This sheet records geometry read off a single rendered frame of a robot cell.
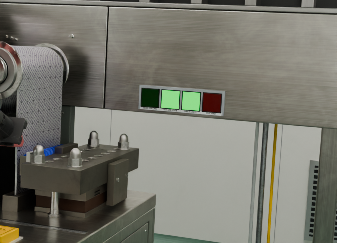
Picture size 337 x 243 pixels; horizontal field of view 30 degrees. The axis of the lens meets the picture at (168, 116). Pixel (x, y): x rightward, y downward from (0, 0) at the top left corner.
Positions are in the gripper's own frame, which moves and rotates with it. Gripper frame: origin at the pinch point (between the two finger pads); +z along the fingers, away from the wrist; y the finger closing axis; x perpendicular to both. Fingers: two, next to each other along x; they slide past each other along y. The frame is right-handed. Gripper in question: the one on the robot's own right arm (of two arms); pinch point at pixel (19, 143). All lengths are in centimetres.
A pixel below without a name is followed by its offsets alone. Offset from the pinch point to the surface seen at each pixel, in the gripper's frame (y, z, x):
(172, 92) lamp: 30.4, 19.5, 26.3
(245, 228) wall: 15, 273, 51
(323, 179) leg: 73, 45, 14
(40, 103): 0.2, 3.9, 13.0
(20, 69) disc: 0.9, -11.0, 15.1
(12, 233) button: 13.5, -14.2, -25.2
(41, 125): 0.3, 7.7, 8.2
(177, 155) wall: -35, 252, 89
